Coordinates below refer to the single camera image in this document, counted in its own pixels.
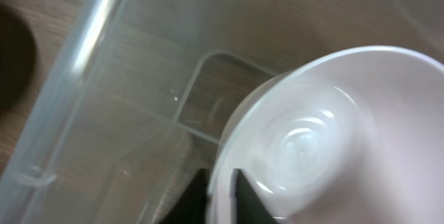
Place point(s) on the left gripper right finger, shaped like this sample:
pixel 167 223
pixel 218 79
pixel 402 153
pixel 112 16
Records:
pixel 246 206

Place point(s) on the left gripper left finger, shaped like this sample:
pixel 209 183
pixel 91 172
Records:
pixel 191 206

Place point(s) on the pink bowl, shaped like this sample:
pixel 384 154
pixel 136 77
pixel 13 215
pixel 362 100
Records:
pixel 353 137

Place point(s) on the clear plastic storage container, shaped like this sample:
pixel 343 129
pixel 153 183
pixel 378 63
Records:
pixel 142 90

